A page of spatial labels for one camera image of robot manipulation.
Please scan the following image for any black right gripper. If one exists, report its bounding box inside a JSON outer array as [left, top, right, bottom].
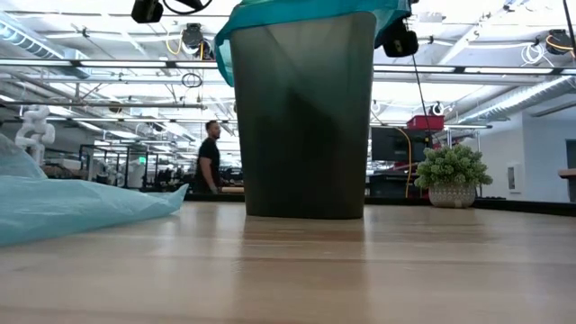
[[382, 17, 420, 59]]

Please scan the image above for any teal trash bag liner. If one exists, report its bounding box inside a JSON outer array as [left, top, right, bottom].
[[213, 0, 413, 88]]

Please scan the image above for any dark plastic trash bin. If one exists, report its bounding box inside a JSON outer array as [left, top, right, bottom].
[[229, 11, 378, 221]]

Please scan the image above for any light blue flat trash bag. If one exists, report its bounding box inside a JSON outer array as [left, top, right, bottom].
[[0, 130, 189, 248]]

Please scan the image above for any red box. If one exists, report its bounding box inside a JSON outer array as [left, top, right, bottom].
[[406, 114, 446, 131]]

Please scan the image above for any black monitor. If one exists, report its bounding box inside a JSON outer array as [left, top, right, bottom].
[[371, 126, 434, 163]]

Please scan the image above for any potted green plant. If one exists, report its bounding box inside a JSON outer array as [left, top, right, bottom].
[[413, 143, 494, 209]]

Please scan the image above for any wooden side table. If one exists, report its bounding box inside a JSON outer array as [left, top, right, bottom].
[[557, 168, 576, 203]]

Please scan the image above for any person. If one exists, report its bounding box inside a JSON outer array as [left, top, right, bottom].
[[193, 120, 222, 194]]

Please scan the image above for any black hanging cable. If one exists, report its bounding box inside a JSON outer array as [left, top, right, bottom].
[[411, 56, 428, 131]]

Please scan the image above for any yellow hanging cord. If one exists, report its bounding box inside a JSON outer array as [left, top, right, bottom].
[[395, 127, 413, 199]]

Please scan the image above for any silver air duct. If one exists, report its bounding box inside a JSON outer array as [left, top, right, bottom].
[[0, 20, 94, 81], [454, 75, 576, 125]]

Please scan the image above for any black ceiling cable reel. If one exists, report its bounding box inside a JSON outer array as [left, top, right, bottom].
[[544, 29, 574, 56], [181, 22, 212, 50]]

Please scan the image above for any white wall dispenser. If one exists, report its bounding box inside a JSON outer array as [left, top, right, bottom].
[[507, 162, 523, 194]]

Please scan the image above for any black aluminium table frame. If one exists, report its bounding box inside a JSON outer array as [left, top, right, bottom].
[[184, 192, 559, 216]]

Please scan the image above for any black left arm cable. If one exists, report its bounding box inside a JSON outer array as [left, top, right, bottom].
[[162, 0, 213, 15]]

